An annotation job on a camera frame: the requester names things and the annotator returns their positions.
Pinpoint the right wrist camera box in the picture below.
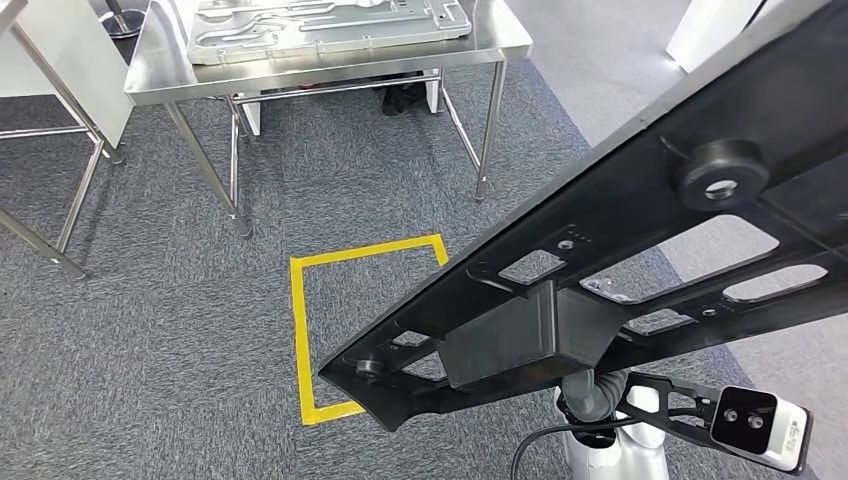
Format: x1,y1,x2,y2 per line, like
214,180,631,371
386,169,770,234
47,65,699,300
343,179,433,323
622,370,815,477

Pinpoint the white cabinet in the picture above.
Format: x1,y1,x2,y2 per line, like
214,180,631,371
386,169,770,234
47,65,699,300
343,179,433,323
665,0,790,74

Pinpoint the black plastic frame part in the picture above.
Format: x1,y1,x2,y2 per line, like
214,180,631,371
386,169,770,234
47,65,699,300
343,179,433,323
317,0,848,433

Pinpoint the white panel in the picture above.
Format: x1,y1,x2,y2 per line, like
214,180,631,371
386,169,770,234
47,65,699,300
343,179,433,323
0,0,136,150

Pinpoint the stamped silver metal plate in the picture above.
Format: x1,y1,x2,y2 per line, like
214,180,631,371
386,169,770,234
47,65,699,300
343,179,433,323
186,0,473,67

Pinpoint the stainless steel workbench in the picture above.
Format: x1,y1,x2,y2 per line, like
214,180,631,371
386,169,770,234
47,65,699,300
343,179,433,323
123,0,535,240

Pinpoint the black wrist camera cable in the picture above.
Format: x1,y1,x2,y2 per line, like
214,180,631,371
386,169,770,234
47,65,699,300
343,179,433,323
510,413,637,480

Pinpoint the metal frame table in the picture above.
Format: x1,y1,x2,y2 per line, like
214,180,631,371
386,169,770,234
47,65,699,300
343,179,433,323
0,0,127,281

